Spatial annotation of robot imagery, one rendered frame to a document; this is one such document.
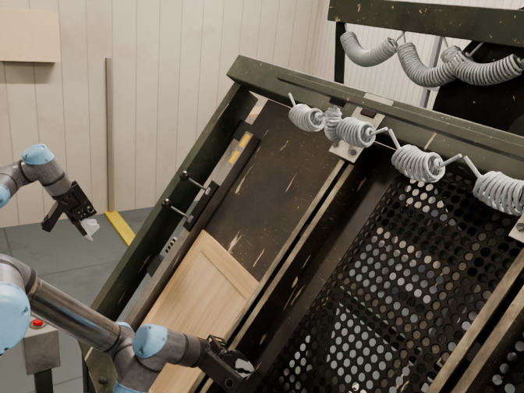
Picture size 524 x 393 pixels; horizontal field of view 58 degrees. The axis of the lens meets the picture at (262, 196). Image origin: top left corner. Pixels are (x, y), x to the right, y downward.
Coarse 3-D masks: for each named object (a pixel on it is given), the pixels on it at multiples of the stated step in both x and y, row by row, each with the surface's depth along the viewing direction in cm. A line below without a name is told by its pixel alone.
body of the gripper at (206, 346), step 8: (208, 336) 125; (216, 336) 127; (200, 344) 117; (208, 344) 124; (216, 344) 122; (200, 352) 115; (216, 352) 121; (224, 352) 120; (200, 360) 115; (224, 360) 120; (232, 360) 122
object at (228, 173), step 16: (256, 144) 172; (240, 160) 171; (224, 176) 171; (224, 192) 172; (208, 208) 171; (176, 240) 174; (192, 240) 173; (176, 256) 172; (160, 272) 173; (160, 288) 173; (144, 304) 172; (128, 320) 174
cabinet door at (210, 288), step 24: (192, 264) 166; (216, 264) 157; (240, 264) 152; (168, 288) 169; (192, 288) 161; (216, 288) 153; (240, 288) 145; (168, 312) 164; (192, 312) 156; (216, 312) 148; (168, 384) 149; (192, 384) 142
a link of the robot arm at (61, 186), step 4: (64, 176) 143; (60, 180) 142; (64, 180) 143; (68, 180) 144; (56, 184) 141; (60, 184) 142; (64, 184) 143; (68, 184) 144; (44, 188) 142; (48, 188) 141; (52, 188) 141; (56, 188) 142; (60, 188) 142; (64, 188) 143; (68, 188) 144; (48, 192) 143; (52, 192) 142; (56, 192) 142; (60, 192) 143; (64, 192) 143
